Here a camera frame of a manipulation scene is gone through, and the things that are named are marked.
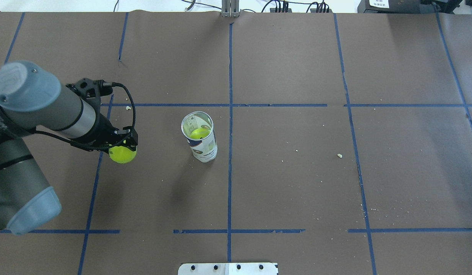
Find yellow tennis ball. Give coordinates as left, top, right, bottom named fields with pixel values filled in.
left=108, top=146, right=137, bottom=164

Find clear tennis ball can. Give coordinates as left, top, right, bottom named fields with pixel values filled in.
left=180, top=111, right=218, bottom=163

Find tennis ball inside can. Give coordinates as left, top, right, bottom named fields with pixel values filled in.
left=189, top=128, right=211, bottom=140

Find black computer box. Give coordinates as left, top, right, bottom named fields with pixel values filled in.
left=357, top=0, right=462, bottom=14

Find far black camera cable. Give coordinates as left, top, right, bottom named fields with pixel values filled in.
left=102, top=81, right=137, bottom=150

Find white pedestal column base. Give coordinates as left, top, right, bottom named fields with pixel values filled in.
left=177, top=262, right=279, bottom=275

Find aluminium frame post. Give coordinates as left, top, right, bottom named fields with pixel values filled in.
left=221, top=0, right=240, bottom=18

